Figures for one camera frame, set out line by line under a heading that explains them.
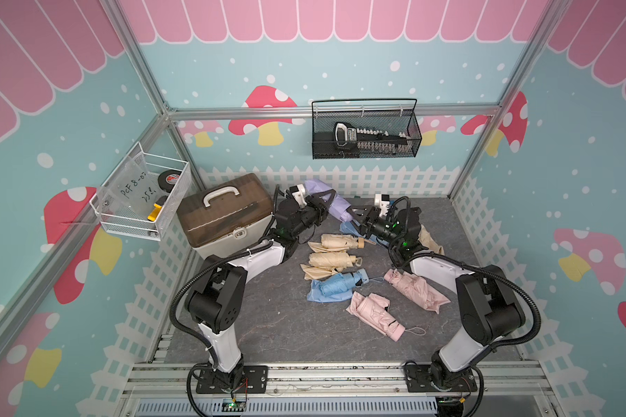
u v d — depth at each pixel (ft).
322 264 3.10
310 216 2.49
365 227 2.45
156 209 2.14
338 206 2.58
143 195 2.30
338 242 3.29
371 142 2.88
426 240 3.28
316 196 2.56
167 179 2.61
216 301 1.60
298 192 2.66
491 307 1.53
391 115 3.00
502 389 2.40
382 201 2.64
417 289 2.80
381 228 2.47
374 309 2.73
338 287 2.92
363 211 2.49
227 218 2.85
